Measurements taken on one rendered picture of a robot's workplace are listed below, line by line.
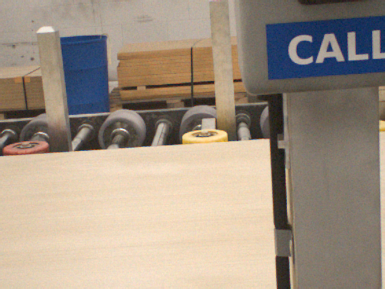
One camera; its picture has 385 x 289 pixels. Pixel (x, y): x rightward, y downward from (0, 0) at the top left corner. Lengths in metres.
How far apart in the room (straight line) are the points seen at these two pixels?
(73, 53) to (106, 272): 5.06
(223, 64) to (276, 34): 1.12
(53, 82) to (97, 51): 4.46
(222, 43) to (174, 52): 4.80
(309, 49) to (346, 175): 0.06
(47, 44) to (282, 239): 1.13
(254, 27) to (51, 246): 0.63
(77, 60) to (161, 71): 0.78
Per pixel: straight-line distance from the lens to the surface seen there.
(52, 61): 1.42
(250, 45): 0.27
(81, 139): 1.82
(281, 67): 0.27
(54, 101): 1.43
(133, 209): 0.97
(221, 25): 1.38
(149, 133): 1.96
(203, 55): 6.18
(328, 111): 0.30
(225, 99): 1.40
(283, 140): 0.30
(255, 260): 0.78
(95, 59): 5.87
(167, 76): 6.21
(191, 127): 1.80
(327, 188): 0.30
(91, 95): 5.89
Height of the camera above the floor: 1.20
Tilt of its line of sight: 13 degrees down
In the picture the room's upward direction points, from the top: 4 degrees counter-clockwise
